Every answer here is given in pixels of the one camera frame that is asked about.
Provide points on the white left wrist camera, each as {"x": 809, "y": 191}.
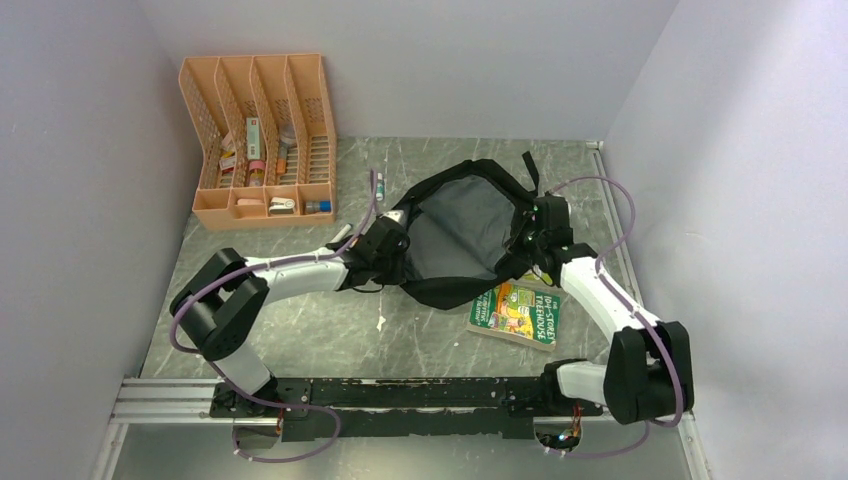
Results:
{"x": 399, "y": 216}

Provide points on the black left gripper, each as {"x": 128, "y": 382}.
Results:
{"x": 398, "y": 275}

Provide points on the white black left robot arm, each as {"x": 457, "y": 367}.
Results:
{"x": 218, "y": 307}

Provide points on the tall white pink box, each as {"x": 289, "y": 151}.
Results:
{"x": 253, "y": 138}

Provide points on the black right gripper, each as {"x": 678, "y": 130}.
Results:
{"x": 528, "y": 220}

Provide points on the white blue marker pen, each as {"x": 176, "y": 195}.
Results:
{"x": 342, "y": 233}

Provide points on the aluminium side rail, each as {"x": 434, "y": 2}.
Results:
{"x": 616, "y": 218}

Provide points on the peach plastic desk organizer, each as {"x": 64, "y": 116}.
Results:
{"x": 290, "y": 96}

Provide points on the orange marker in organizer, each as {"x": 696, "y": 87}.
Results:
{"x": 281, "y": 160}

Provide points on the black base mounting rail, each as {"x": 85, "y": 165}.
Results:
{"x": 372, "y": 408}

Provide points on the green treehouse book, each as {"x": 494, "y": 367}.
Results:
{"x": 517, "y": 314}

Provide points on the black student backpack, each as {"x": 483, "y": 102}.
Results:
{"x": 464, "y": 231}

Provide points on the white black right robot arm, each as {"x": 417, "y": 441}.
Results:
{"x": 648, "y": 372}

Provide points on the lime green comic book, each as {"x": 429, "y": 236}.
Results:
{"x": 537, "y": 279}

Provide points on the white stapler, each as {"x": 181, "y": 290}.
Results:
{"x": 282, "y": 206}

